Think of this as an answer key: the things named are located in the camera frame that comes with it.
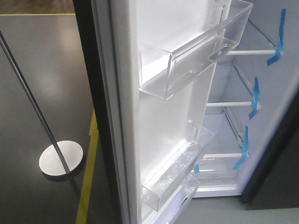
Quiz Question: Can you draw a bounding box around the dark grey fridge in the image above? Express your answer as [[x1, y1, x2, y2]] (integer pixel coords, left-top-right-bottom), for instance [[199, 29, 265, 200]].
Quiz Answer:
[[192, 0, 299, 202]]

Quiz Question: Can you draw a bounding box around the clear middle door bin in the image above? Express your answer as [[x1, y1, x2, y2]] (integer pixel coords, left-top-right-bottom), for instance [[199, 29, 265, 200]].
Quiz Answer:
[[142, 120, 214, 211]]

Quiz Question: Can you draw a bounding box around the clear door bin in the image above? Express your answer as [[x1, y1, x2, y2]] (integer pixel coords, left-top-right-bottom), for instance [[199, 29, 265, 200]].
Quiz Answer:
[[142, 120, 214, 211], [143, 174, 199, 224], [136, 0, 253, 100]]

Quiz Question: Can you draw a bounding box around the metal floor stand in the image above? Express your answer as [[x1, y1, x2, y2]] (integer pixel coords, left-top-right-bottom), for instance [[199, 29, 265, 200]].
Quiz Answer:
[[0, 34, 84, 177]]

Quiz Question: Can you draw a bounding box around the blue tape strip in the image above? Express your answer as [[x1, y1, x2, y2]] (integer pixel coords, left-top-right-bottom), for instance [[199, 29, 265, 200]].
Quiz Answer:
[[249, 77, 260, 119], [193, 163, 200, 174], [267, 8, 286, 66], [233, 126, 249, 170]]

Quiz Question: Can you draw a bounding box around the clear lower door bin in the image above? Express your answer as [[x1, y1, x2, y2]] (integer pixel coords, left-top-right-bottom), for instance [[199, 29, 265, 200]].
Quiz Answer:
[[143, 174, 199, 224]]

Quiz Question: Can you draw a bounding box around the fridge door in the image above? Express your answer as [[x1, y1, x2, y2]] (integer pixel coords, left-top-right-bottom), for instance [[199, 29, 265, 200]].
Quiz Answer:
[[72, 0, 254, 224]]

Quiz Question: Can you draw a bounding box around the clear upper door bin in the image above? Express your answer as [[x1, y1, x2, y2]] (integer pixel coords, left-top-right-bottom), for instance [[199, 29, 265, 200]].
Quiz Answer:
[[136, 0, 253, 100]]

